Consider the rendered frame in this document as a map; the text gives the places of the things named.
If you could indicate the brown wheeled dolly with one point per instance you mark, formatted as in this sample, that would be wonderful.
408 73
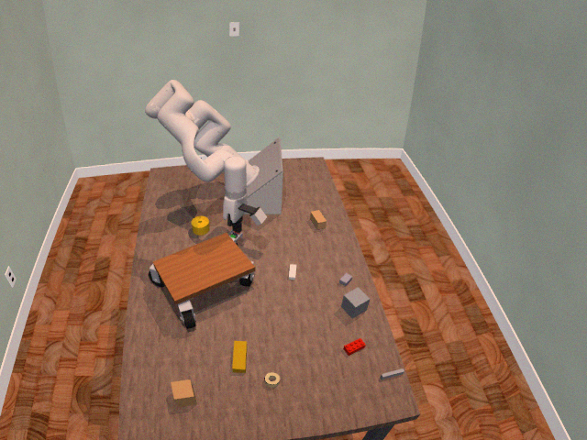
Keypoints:
201 268

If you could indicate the grey metal bar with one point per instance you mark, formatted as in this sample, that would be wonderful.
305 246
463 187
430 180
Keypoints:
392 374

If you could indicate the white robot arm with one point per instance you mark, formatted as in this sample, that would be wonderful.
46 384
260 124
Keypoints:
171 105

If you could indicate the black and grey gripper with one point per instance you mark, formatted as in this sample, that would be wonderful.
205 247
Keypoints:
231 211

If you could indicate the beige roll of tape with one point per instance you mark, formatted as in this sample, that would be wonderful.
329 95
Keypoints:
272 384

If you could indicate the yellow cylinder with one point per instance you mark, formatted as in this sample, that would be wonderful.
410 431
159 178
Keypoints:
200 225

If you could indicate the yellow rectangular block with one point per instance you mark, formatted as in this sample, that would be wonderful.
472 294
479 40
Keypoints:
240 356

